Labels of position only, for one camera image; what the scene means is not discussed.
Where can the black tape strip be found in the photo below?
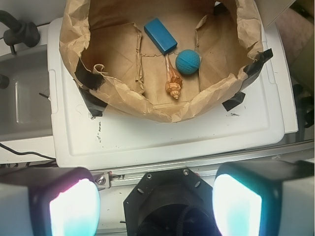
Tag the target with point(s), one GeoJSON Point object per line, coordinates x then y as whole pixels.
{"type": "Point", "coordinates": [253, 70]}
{"type": "Point", "coordinates": [95, 106]}
{"type": "Point", "coordinates": [233, 102]}
{"type": "Point", "coordinates": [87, 78]}

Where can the aluminium extrusion rail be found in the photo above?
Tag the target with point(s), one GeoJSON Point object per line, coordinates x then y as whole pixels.
{"type": "Point", "coordinates": [206, 166]}

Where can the black octagonal mount plate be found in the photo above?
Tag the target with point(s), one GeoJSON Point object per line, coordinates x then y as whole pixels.
{"type": "Point", "coordinates": [170, 203]}

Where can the orange spiral sea shell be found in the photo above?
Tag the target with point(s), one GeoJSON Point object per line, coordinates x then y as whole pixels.
{"type": "Point", "coordinates": [174, 82]}

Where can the blue rectangular block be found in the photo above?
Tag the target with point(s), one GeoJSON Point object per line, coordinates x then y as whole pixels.
{"type": "Point", "coordinates": [160, 36]}

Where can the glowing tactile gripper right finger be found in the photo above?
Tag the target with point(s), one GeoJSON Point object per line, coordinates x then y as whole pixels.
{"type": "Point", "coordinates": [265, 198]}

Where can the crumpled brown paper bag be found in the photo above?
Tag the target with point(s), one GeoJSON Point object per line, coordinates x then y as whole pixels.
{"type": "Point", "coordinates": [108, 37]}

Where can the black tape strip lower left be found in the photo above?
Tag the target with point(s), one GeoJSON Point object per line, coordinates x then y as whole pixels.
{"type": "Point", "coordinates": [95, 106]}

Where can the silver corner bracket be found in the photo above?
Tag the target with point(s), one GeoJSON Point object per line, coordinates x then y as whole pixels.
{"type": "Point", "coordinates": [102, 180]}

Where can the grey plastic tray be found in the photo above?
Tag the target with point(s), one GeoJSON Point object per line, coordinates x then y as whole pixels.
{"type": "Point", "coordinates": [25, 110]}

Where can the white plastic bin lid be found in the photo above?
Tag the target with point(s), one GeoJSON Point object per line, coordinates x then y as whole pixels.
{"type": "Point", "coordinates": [118, 140]}

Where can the blue dimpled ball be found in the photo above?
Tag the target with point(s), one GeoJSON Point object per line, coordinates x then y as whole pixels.
{"type": "Point", "coordinates": [187, 62]}

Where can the black curved hose fitting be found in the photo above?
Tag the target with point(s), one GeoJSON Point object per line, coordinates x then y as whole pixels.
{"type": "Point", "coordinates": [18, 32]}

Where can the black tape strip lower right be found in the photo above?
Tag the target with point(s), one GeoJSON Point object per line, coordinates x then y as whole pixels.
{"type": "Point", "coordinates": [233, 102]}

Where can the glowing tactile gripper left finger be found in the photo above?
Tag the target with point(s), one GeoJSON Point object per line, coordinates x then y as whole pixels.
{"type": "Point", "coordinates": [42, 201]}

